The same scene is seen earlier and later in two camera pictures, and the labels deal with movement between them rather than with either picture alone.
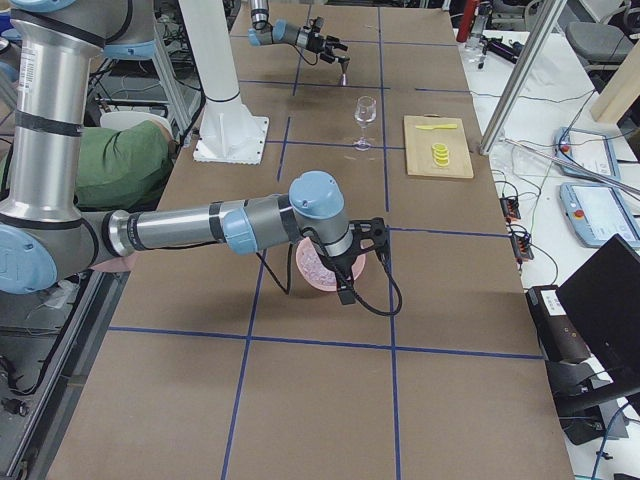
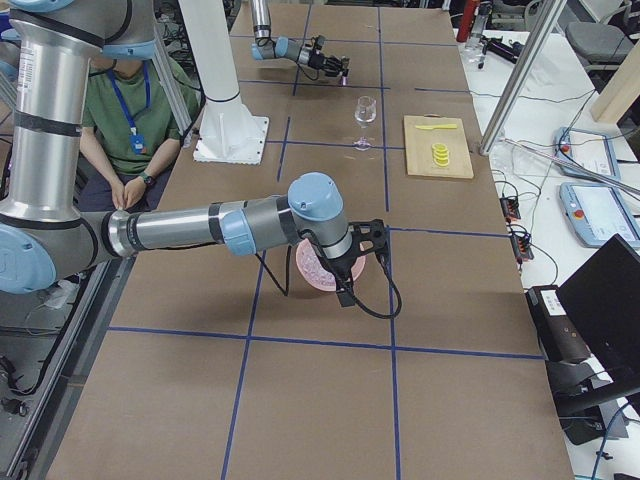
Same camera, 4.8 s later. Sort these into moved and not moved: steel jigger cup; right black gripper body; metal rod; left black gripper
Moved: left black gripper
Not moved: steel jigger cup; right black gripper body; metal rod
